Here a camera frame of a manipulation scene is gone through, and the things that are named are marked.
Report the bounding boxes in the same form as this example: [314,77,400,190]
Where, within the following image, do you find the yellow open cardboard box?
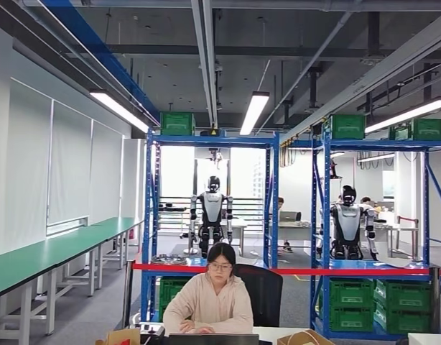
[95,328,142,345]

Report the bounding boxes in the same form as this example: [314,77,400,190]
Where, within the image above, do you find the looped festoon cables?
[280,144,296,167]

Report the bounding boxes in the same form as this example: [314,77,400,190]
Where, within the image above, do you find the ceiling light strip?
[239,91,271,137]
[365,97,441,134]
[90,89,149,134]

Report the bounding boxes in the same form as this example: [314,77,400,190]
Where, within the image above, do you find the brown cardboard box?
[277,329,336,345]

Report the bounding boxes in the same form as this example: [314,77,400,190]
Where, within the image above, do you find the red barrier belt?
[132,263,441,278]

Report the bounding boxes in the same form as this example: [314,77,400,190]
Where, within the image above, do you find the silver ceiling rail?
[190,0,219,129]

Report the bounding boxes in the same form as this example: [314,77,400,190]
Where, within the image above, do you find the long green-topped workbench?
[0,216,145,345]

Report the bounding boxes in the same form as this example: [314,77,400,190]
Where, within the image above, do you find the black office chair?
[234,264,284,329]

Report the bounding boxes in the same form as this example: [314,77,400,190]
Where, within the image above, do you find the hoist hook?
[207,147,225,170]

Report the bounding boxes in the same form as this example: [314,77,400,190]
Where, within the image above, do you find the blue metal shelf rack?
[140,127,280,325]
[309,132,441,341]

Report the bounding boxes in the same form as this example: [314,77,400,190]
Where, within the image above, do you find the grey desk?
[277,221,313,244]

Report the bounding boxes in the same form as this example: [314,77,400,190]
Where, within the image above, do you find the white roller blind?
[90,119,123,225]
[47,100,93,227]
[4,78,53,253]

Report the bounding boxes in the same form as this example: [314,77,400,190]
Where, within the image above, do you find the blue ceiling beam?
[41,0,161,125]

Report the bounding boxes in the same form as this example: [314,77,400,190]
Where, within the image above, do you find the silver black humanoid robot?
[189,176,234,258]
[315,184,379,262]

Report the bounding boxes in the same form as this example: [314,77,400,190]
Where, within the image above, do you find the person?
[360,196,382,215]
[277,197,293,253]
[162,241,255,335]

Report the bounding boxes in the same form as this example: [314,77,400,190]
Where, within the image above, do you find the green plastic crate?
[374,304,433,335]
[160,111,196,137]
[323,114,366,140]
[374,280,433,311]
[388,124,412,142]
[328,307,375,333]
[319,278,375,309]
[158,277,192,322]
[411,118,441,142]

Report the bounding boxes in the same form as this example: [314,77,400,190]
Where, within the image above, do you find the grey metal parts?
[151,253,188,266]

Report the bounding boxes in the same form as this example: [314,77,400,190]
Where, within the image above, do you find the steel stanchion post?
[429,266,441,334]
[121,260,136,329]

